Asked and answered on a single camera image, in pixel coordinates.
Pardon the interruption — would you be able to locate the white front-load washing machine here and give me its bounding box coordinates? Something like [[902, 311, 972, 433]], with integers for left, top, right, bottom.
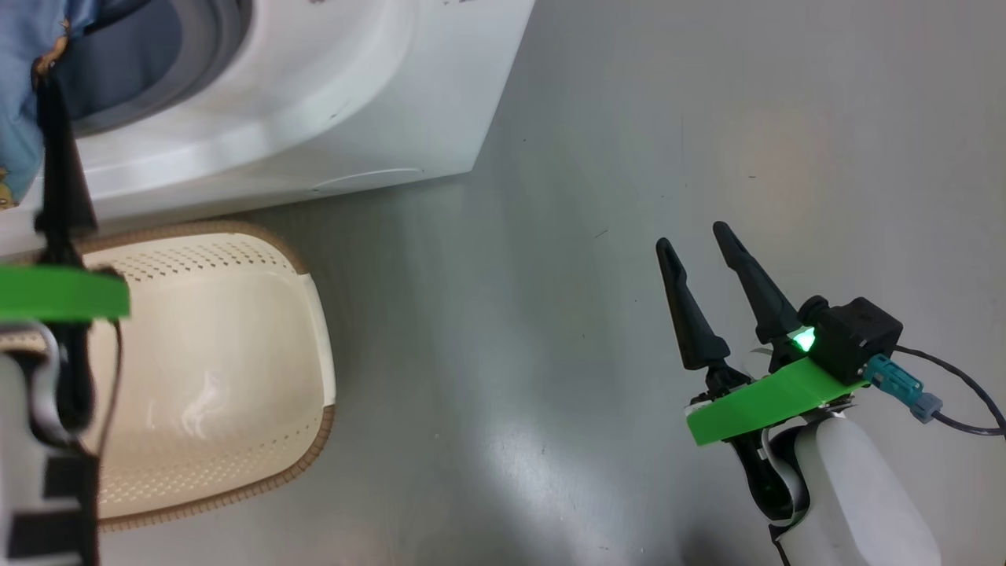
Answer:
[[0, 0, 537, 256]]

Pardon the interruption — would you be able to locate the teal right cable connector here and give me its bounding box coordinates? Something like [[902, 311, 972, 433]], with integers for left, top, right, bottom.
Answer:
[[865, 354, 924, 402]]

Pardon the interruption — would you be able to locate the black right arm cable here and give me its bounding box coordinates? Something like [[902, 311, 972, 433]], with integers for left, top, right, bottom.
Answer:
[[892, 346, 1006, 437]]

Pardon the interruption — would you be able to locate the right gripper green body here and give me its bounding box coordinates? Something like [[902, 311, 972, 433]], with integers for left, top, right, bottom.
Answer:
[[686, 338, 865, 447]]

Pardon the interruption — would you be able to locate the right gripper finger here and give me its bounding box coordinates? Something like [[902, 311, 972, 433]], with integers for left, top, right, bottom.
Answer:
[[655, 237, 730, 372], [712, 222, 799, 347]]

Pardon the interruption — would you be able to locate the round white filter cover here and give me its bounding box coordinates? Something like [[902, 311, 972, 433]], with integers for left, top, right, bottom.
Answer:
[[310, 167, 425, 193]]

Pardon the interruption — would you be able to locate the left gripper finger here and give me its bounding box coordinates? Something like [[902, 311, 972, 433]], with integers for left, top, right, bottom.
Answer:
[[35, 71, 99, 265]]

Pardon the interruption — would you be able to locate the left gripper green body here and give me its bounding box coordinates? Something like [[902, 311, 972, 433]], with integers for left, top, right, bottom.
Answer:
[[0, 263, 131, 323]]

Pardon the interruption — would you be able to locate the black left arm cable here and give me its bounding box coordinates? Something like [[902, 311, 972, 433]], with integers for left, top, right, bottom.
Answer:
[[94, 314, 125, 461]]

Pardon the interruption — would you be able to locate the cream perforated laundry basket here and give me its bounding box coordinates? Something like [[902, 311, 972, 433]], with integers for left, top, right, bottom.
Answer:
[[0, 220, 337, 531]]

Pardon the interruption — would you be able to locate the blue cartoon print garment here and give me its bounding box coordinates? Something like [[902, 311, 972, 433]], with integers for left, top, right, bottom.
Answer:
[[0, 0, 150, 209]]

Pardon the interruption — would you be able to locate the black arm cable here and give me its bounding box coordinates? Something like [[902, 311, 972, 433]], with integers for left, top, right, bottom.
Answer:
[[892, 346, 1006, 437], [94, 314, 125, 461]]

